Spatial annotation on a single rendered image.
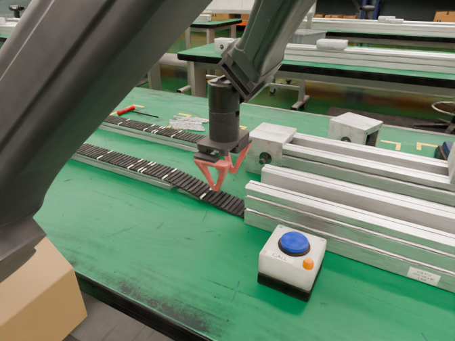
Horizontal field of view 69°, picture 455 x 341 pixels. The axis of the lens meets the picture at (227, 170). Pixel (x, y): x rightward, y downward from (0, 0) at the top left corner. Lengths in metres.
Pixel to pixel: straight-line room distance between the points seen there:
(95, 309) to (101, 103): 1.14
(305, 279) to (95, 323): 0.89
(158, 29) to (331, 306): 0.44
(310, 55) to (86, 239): 1.80
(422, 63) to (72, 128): 2.04
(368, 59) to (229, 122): 1.61
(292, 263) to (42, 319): 0.32
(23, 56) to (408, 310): 0.53
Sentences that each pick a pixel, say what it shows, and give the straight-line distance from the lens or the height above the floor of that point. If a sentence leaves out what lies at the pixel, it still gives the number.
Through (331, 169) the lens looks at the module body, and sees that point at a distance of 0.74.
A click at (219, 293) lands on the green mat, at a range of 0.52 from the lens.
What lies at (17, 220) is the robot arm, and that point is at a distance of 0.26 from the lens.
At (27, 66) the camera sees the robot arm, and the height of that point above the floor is 1.14.
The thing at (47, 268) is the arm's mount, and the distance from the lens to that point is 0.46.
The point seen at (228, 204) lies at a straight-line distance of 0.68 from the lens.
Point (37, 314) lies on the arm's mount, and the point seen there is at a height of 0.85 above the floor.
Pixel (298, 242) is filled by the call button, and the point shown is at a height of 0.85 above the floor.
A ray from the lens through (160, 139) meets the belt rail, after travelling 0.98.
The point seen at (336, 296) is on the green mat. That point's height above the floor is 0.78.
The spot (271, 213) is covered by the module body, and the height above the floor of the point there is 0.82.
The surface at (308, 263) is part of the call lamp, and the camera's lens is 0.48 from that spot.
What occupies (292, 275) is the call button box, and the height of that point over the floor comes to 0.82.
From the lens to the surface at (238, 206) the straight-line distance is 0.68.
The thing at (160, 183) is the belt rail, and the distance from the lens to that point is 0.76.
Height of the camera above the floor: 1.17
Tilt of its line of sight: 29 degrees down
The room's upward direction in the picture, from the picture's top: straight up
